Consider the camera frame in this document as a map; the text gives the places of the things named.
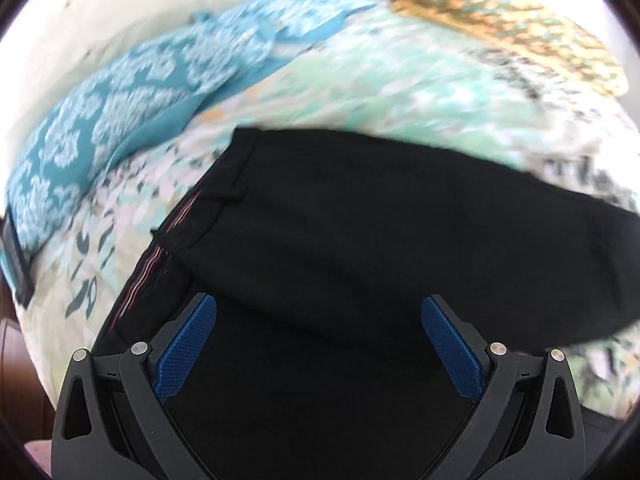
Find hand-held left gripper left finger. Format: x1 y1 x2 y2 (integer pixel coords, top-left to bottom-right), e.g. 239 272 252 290
51 292 218 480

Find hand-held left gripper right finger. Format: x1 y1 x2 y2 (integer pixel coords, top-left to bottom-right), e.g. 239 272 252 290
421 294 587 480

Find black pants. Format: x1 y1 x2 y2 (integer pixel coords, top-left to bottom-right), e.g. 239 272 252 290
92 127 640 480

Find teal patterned pillow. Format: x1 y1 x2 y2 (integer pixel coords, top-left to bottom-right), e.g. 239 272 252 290
2 0 377 307

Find leaf print bed sheet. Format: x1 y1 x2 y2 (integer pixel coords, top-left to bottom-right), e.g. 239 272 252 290
15 5 640 421

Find yellow patterned pillow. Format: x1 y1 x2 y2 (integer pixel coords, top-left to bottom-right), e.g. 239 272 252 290
390 0 630 98

